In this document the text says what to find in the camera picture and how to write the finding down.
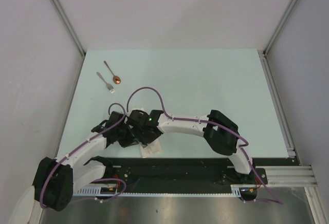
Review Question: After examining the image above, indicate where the silver fork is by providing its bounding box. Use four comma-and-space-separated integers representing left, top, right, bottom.
96, 72, 115, 94

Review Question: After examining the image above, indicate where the white slotted cable duct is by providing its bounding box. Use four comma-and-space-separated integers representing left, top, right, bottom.
73, 185, 257, 198

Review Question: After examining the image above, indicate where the white cloth napkin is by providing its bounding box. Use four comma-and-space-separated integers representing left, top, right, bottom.
139, 139, 163, 158

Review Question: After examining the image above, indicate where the right aluminium frame post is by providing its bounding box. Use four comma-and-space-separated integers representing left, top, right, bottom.
264, 0, 313, 55

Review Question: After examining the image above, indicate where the copper spoon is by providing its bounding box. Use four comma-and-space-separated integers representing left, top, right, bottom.
103, 61, 121, 85

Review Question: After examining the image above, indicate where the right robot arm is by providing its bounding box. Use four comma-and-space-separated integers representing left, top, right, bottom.
126, 109, 256, 183

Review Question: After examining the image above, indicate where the aluminium cross rail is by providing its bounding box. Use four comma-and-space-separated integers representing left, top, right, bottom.
264, 166, 318, 187

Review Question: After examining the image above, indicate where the aluminium frame post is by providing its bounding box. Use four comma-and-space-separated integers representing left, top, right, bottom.
38, 0, 86, 57
264, 0, 313, 55

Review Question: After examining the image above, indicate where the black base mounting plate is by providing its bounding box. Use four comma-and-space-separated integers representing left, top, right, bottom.
84, 157, 300, 195

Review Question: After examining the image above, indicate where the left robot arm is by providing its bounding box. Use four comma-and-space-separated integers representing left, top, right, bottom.
32, 111, 131, 212

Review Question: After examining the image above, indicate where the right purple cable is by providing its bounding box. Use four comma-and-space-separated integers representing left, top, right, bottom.
127, 87, 283, 204

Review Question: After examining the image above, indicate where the left aluminium frame post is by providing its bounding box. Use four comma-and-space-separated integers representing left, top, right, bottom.
38, 0, 86, 57

